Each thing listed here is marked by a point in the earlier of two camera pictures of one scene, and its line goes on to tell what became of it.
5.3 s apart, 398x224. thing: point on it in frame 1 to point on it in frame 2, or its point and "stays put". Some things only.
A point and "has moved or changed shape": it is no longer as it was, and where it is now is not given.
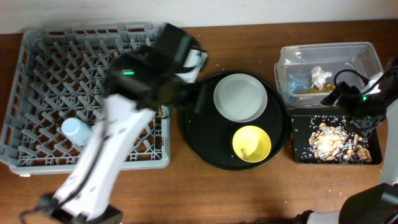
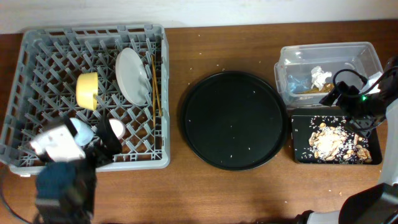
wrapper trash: [319, 77] stays put
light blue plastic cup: [77, 131] stays put
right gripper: [351, 92] stays put
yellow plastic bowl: [251, 144] to [87, 90]
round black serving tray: [242, 124] stays put
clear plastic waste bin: [306, 74] stays put
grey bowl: [240, 98] has moved or changed shape
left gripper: [185, 83] to [103, 152]
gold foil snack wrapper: [326, 88] stays put
